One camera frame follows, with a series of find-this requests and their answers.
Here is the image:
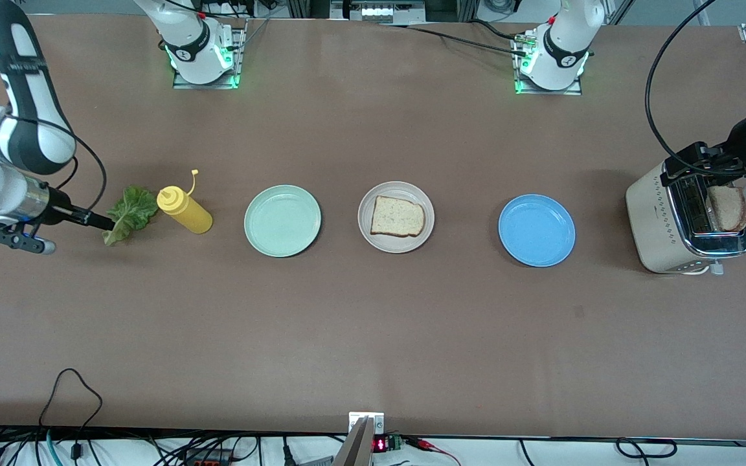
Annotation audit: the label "metal box with light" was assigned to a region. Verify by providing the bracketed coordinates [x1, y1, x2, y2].
[330, 0, 427, 25]

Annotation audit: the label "yellow squeeze mustard bottle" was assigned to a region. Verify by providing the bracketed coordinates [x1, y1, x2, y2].
[157, 170, 214, 235]

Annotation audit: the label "toasted bread slice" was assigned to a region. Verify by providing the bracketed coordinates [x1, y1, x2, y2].
[370, 195, 426, 238]
[706, 185, 746, 232]

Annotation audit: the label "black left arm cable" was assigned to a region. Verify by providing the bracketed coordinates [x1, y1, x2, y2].
[645, 0, 714, 175]

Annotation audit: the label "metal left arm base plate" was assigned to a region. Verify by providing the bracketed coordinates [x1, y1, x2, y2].
[512, 29, 584, 96]

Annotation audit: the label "mint green plate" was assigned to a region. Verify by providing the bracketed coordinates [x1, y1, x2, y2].
[244, 185, 322, 258]

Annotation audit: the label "red clip wires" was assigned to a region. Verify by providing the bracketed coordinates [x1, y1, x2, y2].
[405, 436, 461, 466]

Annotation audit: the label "beige chrome toaster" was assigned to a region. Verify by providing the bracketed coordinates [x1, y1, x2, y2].
[626, 162, 746, 278]

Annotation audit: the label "silver mounting bracket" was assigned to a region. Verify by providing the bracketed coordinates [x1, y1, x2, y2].
[348, 412, 385, 436]

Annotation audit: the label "grey aluminium bar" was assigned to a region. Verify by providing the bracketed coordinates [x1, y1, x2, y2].
[332, 417, 374, 466]

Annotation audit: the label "thin black looped cable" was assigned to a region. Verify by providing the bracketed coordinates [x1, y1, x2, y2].
[38, 368, 104, 466]

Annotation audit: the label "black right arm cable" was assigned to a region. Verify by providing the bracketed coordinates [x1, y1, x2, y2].
[17, 116, 108, 214]

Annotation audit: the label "beige plate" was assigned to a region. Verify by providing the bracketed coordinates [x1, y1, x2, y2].
[357, 181, 436, 254]

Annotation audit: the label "green lettuce leaf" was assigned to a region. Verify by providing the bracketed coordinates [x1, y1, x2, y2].
[102, 186, 159, 247]

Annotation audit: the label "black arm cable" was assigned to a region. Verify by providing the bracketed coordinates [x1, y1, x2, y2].
[645, 0, 714, 175]
[17, 116, 108, 214]

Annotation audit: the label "black coiled cable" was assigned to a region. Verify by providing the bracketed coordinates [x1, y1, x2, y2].
[616, 438, 678, 459]

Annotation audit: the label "blue plate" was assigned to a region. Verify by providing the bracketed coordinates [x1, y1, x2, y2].
[498, 194, 576, 267]

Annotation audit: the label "black cable on table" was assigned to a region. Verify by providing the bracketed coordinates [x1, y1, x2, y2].
[379, 19, 529, 56]

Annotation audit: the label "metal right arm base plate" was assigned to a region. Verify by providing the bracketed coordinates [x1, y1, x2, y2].
[172, 18, 245, 90]

